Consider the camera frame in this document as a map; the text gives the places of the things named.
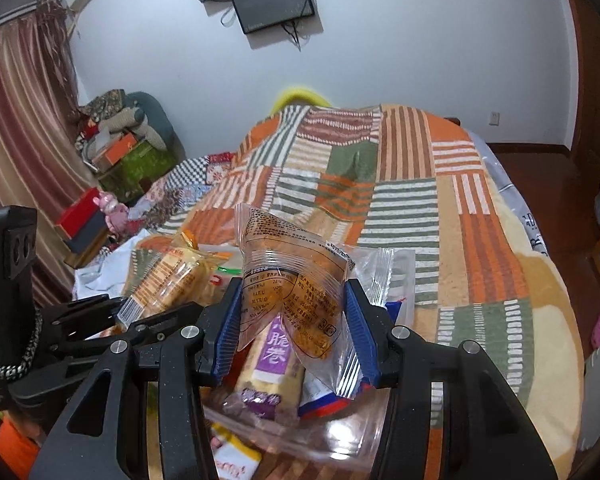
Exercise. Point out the floral checkered quilt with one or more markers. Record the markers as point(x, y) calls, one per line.
point(195, 185)

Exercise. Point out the orange cloth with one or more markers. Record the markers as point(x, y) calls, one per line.
point(12, 442)

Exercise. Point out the small black wall monitor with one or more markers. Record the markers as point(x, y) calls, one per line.
point(272, 2)

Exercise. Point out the orange striped patchwork blanket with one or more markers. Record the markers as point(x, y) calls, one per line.
point(405, 210)

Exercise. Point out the clear packet of orange snack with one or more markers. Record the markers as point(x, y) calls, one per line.
point(290, 270)

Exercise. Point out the purple label roll packet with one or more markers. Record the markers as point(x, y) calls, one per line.
point(270, 375)

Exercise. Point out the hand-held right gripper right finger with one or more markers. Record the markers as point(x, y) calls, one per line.
point(360, 330)

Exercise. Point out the orange cardboard box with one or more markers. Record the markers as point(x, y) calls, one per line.
point(117, 152)

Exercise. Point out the floral patterned bag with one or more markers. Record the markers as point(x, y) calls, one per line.
point(105, 102)

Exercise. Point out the pink plush toy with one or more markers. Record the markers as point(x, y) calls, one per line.
point(112, 212)

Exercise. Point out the green edged nut packet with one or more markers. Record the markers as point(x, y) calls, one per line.
point(220, 280)

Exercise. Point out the yellow white snack packet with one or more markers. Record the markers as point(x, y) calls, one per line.
point(230, 455)

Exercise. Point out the brown wooden door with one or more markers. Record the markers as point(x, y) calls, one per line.
point(590, 60)

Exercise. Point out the clear plastic bag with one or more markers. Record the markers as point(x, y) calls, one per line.
point(330, 440)

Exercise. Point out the white cloth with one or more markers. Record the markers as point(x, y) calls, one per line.
point(100, 275)

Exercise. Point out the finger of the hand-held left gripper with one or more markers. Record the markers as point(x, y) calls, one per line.
point(85, 307)
point(160, 322)

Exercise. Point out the red gift box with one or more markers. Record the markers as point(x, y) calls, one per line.
point(80, 217)

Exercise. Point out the yellow plastic hoop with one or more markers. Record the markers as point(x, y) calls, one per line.
point(300, 96)

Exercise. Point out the long biscuit packet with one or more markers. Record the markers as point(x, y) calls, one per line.
point(160, 275)

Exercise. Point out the pink striped curtain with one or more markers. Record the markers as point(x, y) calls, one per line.
point(20, 125)

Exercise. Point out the white wall outlet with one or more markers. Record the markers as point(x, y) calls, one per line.
point(493, 118)

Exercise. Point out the blue white snack packet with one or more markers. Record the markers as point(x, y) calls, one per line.
point(330, 402)

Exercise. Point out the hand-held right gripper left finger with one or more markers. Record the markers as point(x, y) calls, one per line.
point(227, 332)

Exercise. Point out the white printed bedsheet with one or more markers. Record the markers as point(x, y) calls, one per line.
point(510, 195)

